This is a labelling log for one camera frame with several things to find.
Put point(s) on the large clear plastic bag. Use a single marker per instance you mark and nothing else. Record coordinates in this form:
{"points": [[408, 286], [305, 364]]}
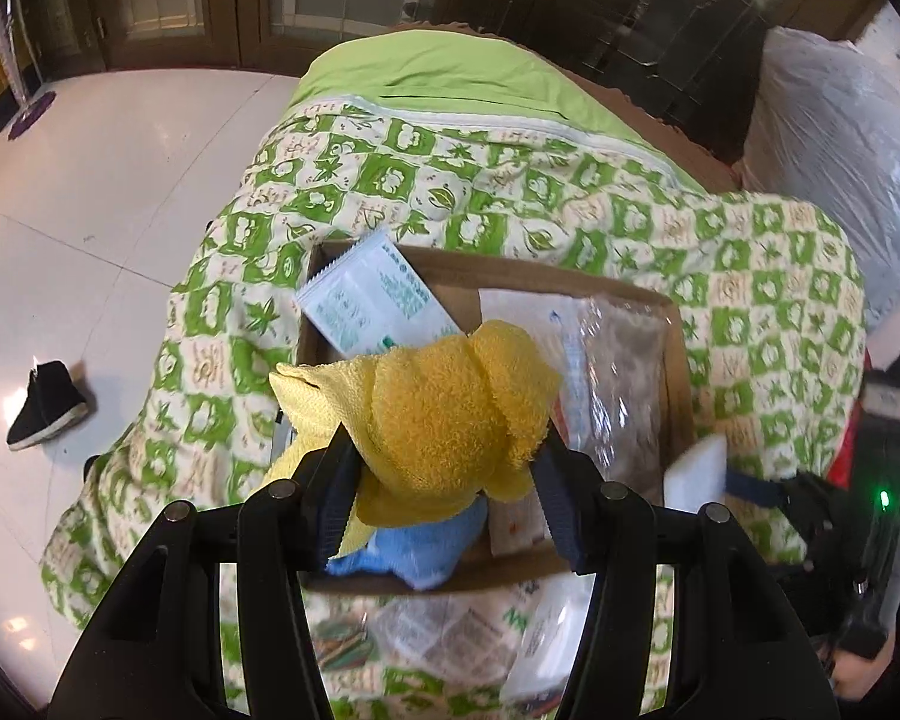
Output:
{"points": [[832, 135]]}

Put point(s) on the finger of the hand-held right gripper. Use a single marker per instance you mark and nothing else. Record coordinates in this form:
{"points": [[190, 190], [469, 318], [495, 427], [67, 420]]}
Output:
{"points": [[757, 491]]}

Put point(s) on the clear packet grey contents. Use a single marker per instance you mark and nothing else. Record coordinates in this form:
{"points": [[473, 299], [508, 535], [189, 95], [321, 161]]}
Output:
{"points": [[442, 637]]}

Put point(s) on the plain green bed sheet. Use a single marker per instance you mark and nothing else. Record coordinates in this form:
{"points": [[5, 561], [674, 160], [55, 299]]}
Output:
{"points": [[435, 67]]}

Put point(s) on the person's right hand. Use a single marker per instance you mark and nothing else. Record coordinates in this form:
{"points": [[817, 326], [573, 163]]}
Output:
{"points": [[855, 675]]}

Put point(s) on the small white plastic packet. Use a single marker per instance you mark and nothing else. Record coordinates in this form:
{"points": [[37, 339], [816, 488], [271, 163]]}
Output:
{"points": [[547, 637]]}

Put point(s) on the black shoe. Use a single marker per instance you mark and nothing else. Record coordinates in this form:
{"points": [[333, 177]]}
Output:
{"points": [[45, 409]]}

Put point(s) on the purple floor object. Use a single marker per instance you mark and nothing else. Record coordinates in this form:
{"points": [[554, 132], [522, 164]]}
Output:
{"points": [[31, 114]]}

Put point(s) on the shallow cardboard box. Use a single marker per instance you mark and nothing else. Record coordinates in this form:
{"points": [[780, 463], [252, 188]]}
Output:
{"points": [[454, 277]]}

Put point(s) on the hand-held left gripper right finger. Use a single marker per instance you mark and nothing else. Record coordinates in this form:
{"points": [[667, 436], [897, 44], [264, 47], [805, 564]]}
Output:
{"points": [[559, 510]]}

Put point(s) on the yellow towel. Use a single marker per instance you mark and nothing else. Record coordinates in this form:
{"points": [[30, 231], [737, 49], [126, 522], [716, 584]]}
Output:
{"points": [[435, 420]]}

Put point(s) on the white foam block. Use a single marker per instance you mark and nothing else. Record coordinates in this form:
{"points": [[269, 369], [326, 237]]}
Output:
{"points": [[697, 472]]}

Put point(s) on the packet of coloured sticks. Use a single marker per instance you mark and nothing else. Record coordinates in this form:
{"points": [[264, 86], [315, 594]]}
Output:
{"points": [[341, 649]]}

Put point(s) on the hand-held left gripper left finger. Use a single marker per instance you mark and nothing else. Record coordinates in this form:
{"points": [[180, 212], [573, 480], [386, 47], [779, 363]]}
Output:
{"points": [[334, 510]]}

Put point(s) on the clear packet brown contents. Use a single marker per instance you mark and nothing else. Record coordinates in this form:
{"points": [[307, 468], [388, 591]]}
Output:
{"points": [[622, 375]]}

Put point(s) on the blue towel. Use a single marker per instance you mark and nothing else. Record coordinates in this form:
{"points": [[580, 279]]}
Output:
{"points": [[420, 547]]}

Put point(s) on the red cloth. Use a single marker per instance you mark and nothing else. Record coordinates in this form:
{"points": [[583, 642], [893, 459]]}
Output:
{"points": [[844, 457]]}

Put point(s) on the dark wooden doors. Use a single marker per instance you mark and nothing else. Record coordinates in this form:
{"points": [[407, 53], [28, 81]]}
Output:
{"points": [[195, 0]]}

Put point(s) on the green patterned blanket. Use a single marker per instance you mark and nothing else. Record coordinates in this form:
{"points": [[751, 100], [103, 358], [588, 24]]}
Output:
{"points": [[645, 225]]}

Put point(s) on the green and white packet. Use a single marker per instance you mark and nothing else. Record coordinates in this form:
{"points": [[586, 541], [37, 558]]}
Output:
{"points": [[360, 292]]}

